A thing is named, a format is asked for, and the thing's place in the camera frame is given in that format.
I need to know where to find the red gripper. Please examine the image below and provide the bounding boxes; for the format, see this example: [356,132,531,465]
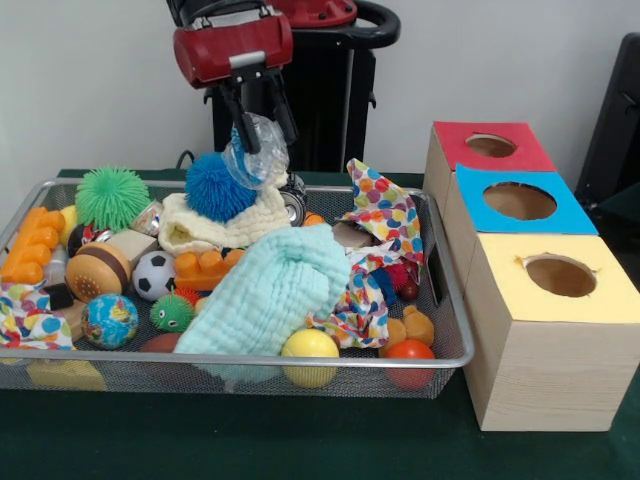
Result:
[173,13,300,155]

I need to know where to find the crushed clear plastic bottle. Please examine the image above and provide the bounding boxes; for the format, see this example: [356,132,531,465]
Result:
[222,112,291,191]

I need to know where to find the blue spiky ball with eyes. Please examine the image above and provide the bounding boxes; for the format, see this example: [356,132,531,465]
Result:
[184,152,259,224]

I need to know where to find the cream waffle cloth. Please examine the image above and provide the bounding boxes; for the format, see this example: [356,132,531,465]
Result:
[158,172,292,254]

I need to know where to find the polka dot cloth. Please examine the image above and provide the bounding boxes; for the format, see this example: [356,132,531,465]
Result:
[304,158,426,350]

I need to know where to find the green spiky ball with eyes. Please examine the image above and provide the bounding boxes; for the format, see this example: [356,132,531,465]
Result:
[74,165,152,234]

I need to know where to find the mint green cloth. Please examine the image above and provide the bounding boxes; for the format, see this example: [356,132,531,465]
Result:
[173,223,351,381]

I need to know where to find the orange ladder-shaped block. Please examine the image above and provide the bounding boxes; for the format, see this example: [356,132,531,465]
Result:
[0,206,67,285]

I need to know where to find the wooden three-hole box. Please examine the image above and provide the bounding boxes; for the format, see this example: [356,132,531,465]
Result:
[422,120,640,433]

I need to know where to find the small soccer ball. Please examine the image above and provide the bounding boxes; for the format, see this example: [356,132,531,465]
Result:
[132,249,177,302]

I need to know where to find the yellow ball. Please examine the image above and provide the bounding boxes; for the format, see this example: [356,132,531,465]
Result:
[280,328,340,389]

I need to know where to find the globe print ball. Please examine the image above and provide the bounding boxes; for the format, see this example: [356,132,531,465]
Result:
[80,293,140,350]

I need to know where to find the red orange ball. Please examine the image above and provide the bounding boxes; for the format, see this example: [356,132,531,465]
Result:
[384,339,436,391]

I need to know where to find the dark green tablecloth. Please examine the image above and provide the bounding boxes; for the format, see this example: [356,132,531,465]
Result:
[0,168,640,480]

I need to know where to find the black panel stand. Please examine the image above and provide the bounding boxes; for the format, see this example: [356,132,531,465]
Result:
[573,32,640,204]

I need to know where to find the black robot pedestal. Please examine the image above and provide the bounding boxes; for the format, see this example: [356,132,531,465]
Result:
[199,0,402,174]

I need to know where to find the wire mesh bin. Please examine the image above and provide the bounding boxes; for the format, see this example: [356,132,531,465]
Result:
[0,177,475,403]

